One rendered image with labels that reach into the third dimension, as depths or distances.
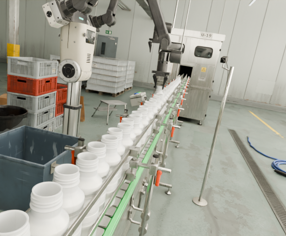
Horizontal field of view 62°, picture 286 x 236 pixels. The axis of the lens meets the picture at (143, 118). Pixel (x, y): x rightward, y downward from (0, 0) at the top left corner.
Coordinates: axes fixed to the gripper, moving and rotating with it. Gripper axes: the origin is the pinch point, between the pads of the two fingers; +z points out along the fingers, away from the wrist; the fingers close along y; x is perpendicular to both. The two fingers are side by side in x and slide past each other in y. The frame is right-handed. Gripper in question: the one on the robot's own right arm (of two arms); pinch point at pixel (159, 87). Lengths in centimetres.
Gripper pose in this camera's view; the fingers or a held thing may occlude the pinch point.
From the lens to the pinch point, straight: 136.4
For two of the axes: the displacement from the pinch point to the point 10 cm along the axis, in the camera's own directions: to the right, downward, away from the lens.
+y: 9.7, 1.6, -1.7
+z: -1.2, 9.7, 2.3
